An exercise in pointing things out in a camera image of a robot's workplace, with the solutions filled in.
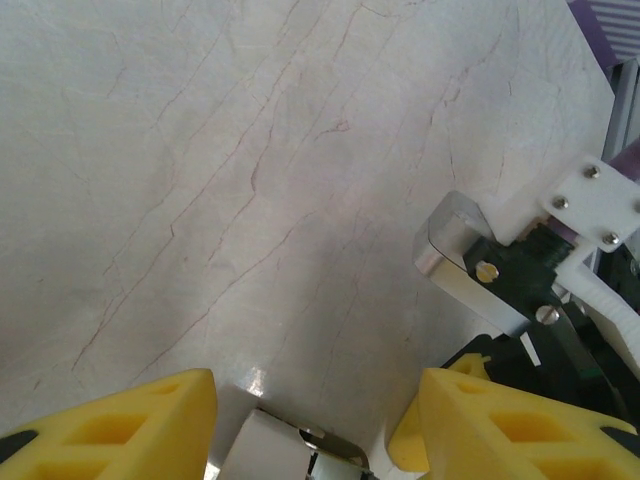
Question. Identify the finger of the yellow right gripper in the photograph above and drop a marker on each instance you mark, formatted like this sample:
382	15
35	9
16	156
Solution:
470	362

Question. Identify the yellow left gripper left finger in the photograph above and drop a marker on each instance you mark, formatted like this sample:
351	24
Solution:
115	430

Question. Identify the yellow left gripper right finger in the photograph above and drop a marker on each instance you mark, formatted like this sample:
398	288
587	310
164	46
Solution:
500	435

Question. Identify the aluminium side rail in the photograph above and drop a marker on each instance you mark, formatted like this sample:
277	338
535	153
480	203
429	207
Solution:
625	100

